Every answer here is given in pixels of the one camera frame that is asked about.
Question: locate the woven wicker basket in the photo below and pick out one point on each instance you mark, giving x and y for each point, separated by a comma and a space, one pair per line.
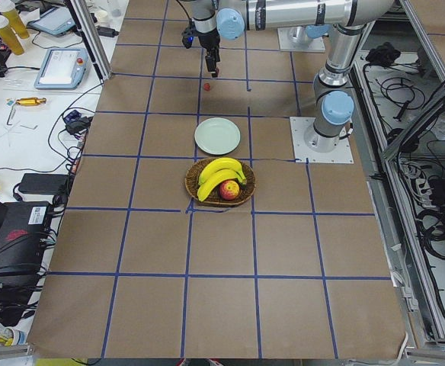
246, 191

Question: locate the aluminium frame post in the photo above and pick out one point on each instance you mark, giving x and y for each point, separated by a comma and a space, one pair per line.
89, 34

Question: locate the blue teach pendant near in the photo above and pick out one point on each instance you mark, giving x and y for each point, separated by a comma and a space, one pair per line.
62, 68

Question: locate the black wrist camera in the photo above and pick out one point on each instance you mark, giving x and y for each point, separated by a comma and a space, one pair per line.
187, 37

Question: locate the black computer box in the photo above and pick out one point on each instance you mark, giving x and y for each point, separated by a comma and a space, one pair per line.
23, 236

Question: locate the blue teach pendant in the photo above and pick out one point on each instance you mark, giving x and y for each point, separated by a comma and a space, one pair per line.
55, 22
62, 68

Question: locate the pale green plate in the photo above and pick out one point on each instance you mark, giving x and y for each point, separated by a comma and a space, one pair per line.
217, 136

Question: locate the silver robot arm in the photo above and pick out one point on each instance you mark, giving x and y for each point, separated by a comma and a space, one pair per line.
334, 105
229, 19

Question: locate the yellow bottle white cap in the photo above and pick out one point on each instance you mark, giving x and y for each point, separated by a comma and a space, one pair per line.
9, 38

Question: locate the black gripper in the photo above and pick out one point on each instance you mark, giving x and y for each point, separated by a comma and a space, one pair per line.
209, 41

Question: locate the white paper cup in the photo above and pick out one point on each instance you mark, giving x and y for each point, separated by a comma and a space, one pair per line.
102, 17

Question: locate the red yellow apple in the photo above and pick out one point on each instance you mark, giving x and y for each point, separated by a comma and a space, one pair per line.
229, 190

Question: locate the black power adapter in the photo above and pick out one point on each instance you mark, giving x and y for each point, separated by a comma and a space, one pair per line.
41, 184

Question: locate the yellow banana bunch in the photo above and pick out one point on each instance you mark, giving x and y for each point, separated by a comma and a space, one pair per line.
216, 172

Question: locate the blue teach pendant far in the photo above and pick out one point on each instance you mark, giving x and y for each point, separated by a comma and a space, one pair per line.
55, 22

